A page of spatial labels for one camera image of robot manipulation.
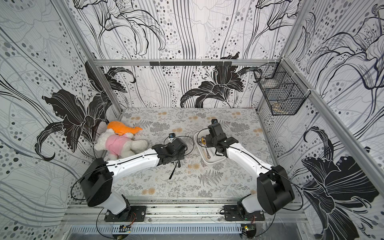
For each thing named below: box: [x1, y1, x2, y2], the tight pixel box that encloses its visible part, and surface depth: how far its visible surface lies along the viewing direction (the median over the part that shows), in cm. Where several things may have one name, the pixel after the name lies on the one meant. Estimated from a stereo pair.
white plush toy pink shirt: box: [94, 121, 149, 161], surface depth 94 cm
